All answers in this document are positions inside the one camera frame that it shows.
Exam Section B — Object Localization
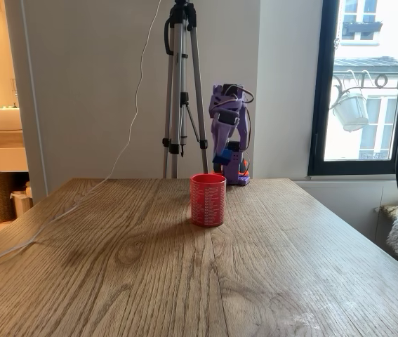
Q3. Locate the cream fur throw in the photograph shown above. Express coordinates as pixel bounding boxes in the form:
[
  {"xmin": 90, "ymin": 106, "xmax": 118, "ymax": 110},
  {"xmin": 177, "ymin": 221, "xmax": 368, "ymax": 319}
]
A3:
[{"xmin": 376, "ymin": 205, "xmax": 398, "ymax": 263}]

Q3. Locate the black window planter box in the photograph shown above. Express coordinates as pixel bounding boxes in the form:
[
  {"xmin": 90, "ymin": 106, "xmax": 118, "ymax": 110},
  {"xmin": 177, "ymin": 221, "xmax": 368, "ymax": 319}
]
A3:
[{"xmin": 342, "ymin": 20, "xmax": 384, "ymax": 36}]

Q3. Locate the blue toy brick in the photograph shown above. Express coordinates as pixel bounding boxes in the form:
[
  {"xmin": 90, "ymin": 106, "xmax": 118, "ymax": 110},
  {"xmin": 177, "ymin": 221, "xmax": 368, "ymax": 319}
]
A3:
[{"xmin": 212, "ymin": 149, "xmax": 233, "ymax": 166}]

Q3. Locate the wrought iron railing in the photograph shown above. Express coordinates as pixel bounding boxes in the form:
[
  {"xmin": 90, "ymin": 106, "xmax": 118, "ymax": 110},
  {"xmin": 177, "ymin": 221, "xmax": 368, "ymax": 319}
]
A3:
[{"xmin": 332, "ymin": 69, "xmax": 398, "ymax": 103}]

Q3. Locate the black window frame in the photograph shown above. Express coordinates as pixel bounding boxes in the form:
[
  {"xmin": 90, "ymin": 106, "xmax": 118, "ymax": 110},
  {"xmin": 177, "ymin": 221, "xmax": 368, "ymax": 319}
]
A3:
[{"xmin": 307, "ymin": 0, "xmax": 398, "ymax": 177}]

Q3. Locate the white sink basin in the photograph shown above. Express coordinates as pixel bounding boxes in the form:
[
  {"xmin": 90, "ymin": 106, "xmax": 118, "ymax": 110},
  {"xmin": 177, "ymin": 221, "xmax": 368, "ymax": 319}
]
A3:
[{"xmin": 0, "ymin": 107, "xmax": 22, "ymax": 132}]

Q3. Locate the white cable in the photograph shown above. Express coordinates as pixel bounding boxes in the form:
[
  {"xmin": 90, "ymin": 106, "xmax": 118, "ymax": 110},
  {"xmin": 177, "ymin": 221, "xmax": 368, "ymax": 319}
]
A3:
[{"xmin": 0, "ymin": 0, "xmax": 163, "ymax": 278}]

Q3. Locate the wooden vanity counter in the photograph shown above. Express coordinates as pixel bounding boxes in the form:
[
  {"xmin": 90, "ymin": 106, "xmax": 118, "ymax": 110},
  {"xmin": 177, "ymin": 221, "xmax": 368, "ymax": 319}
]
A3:
[{"xmin": 0, "ymin": 129, "xmax": 29, "ymax": 173}]

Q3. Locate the white hanging flower pot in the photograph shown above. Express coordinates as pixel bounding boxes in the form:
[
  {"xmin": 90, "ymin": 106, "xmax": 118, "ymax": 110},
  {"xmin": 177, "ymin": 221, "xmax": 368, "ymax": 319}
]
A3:
[{"xmin": 331, "ymin": 92, "xmax": 370, "ymax": 133}]

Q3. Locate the silver black tripod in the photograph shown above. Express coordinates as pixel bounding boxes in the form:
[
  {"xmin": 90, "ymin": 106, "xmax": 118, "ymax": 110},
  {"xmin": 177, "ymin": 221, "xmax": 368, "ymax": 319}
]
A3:
[{"xmin": 161, "ymin": 0, "xmax": 209, "ymax": 179}]

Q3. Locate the red cup with white print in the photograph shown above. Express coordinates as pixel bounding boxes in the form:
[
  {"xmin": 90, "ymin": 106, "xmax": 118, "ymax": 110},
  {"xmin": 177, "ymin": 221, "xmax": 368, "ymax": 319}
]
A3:
[{"xmin": 190, "ymin": 173, "xmax": 227, "ymax": 228}]

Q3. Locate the small white bin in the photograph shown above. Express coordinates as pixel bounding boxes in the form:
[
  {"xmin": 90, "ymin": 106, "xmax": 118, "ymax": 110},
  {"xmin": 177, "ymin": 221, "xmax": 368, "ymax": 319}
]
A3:
[{"xmin": 10, "ymin": 182, "xmax": 34, "ymax": 217}]

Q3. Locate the orange black table clamp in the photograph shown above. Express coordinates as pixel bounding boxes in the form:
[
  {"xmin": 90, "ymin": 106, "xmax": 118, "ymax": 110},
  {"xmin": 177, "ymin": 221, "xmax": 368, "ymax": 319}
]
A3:
[{"xmin": 211, "ymin": 159, "xmax": 251, "ymax": 177}]

